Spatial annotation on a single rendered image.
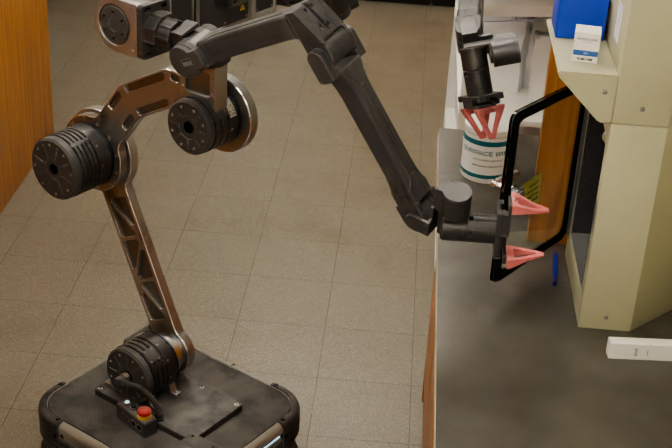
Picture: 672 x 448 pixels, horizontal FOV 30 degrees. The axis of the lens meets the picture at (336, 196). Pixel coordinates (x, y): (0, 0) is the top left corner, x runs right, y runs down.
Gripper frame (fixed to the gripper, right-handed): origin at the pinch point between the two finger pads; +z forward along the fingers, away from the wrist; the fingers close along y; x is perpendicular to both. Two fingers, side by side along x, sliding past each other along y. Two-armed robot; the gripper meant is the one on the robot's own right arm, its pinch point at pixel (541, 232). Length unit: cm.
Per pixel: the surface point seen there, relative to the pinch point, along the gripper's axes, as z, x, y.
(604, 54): 10.6, 20.7, 30.2
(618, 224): 16.2, 9.5, -1.8
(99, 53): -195, 392, -111
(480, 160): -9, 76, -19
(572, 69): 3.4, 10.6, 30.3
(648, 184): 20.9, 9.4, 7.5
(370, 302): -39, 167, -118
